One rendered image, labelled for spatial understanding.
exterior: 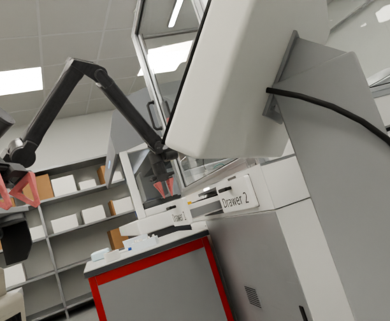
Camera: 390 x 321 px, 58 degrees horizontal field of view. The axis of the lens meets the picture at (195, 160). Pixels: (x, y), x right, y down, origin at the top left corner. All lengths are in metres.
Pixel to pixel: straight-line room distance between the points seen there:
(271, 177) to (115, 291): 0.88
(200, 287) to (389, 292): 1.24
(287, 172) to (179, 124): 0.78
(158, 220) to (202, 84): 2.01
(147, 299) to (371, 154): 1.31
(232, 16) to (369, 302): 0.40
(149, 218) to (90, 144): 3.62
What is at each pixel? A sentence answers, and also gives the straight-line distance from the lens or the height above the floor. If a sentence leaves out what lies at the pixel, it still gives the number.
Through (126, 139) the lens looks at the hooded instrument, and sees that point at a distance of 2.40.
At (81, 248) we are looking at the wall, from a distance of 5.59.
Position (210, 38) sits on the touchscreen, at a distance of 0.38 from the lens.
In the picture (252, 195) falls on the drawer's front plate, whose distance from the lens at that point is 1.16.
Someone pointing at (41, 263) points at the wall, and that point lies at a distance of 5.58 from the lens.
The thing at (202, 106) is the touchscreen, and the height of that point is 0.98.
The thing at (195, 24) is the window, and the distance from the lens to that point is 1.37.
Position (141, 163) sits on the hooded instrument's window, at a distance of 2.39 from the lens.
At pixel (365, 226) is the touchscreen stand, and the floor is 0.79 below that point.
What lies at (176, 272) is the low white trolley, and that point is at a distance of 1.67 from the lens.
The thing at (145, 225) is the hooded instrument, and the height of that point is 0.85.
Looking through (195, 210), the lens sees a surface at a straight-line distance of 1.43.
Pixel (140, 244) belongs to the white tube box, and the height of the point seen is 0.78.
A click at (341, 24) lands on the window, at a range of 1.50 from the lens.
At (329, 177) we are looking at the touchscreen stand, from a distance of 0.52.
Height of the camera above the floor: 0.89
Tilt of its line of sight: 7 degrees up
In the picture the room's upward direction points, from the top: 18 degrees counter-clockwise
